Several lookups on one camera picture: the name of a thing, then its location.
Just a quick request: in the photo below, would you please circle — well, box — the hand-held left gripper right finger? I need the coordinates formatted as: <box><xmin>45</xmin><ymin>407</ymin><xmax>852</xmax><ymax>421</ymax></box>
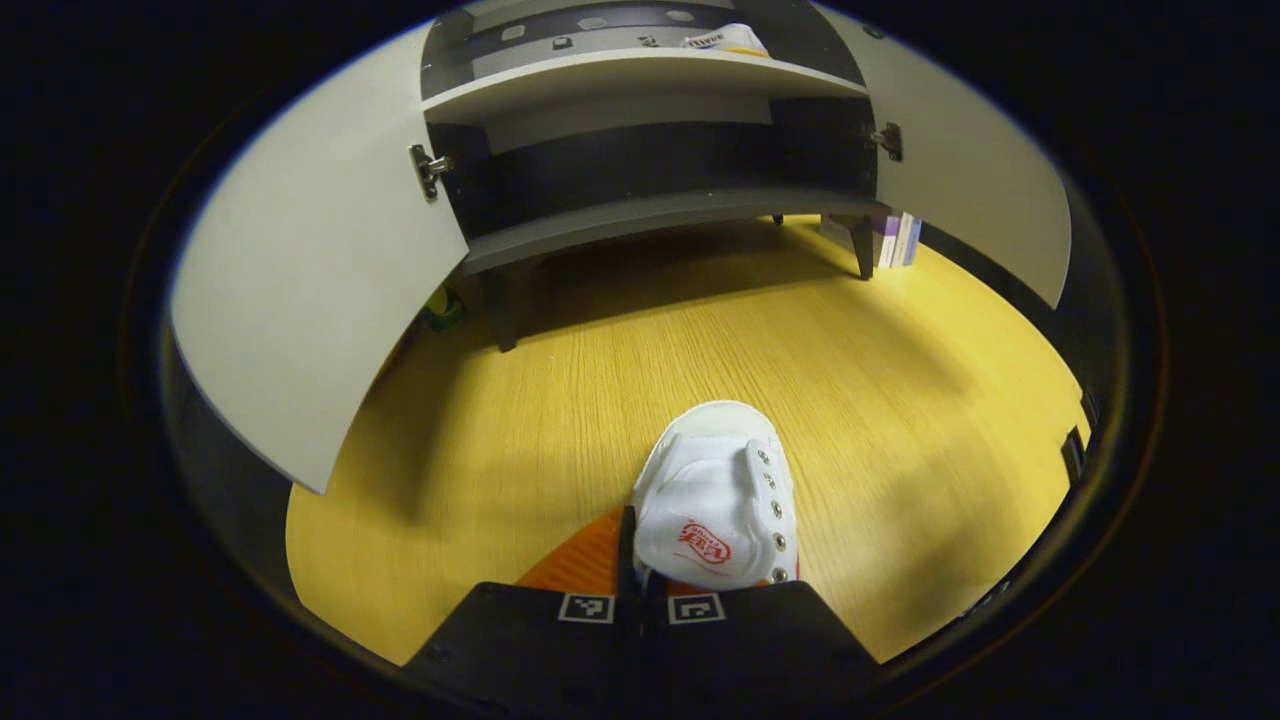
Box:
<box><xmin>643</xmin><ymin>578</ymin><xmax>886</xmax><ymax>720</ymax></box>

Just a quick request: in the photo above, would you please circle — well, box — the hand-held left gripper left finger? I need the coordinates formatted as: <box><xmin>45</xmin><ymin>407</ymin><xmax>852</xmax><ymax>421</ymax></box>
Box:
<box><xmin>405</xmin><ymin>505</ymin><xmax>642</xmax><ymax>720</ymax></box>

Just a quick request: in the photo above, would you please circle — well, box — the white canvas shoe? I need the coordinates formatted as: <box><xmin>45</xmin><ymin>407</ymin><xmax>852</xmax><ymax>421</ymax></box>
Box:
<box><xmin>632</xmin><ymin>400</ymin><xmax>801</xmax><ymax>591</ymax></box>
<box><xmin>680</xmin><ymin>22</ymin><xmax>771</xmax><ymax>59</ymax></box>

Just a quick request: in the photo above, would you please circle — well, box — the white cabinet door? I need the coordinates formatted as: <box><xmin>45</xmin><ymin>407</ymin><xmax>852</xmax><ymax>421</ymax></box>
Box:
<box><xmin>815</xmin><ymin>5</ymin><xmax>1073</xmax><ymax>309</ymax></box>
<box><xmin>168</xmin><ymin>22</ymin><xmax>471</xmax><ymax>496</ymax></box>

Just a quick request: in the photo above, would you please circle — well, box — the green label bottle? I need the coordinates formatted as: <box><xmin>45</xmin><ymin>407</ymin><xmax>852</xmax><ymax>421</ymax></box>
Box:
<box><xmin>420</xmin><ymin>285</ymin><xmax>468</xmax><ymax>333</ymax></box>

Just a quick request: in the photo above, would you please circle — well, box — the black backdrop cloth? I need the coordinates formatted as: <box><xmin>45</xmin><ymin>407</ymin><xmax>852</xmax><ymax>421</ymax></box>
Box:
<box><xmin>163</xmin><ymin>170</ymin><xmax>1136</xmax><ymax>601</ymax></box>

